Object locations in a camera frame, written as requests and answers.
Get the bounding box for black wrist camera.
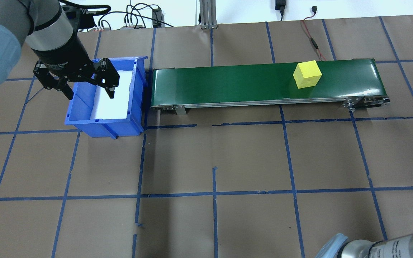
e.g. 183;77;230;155
60;2;112;33

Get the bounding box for red conveyor power wire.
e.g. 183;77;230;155
301;6;327;62

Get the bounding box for yellow foam block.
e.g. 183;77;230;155
293;60;323;89

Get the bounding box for thin black cable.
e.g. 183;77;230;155
98;11;175;30
125;3;154;27

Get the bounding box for green belt conveyor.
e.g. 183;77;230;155
149;58;390;116

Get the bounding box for white foam bin liner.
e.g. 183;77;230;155
91;70;135;120

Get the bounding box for blue plastic storage bin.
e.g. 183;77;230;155
64;56;148;139

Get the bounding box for aluminium profile post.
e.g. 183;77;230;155
199;0;218;30

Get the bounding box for thin black stick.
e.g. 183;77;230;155
24;85;47;105

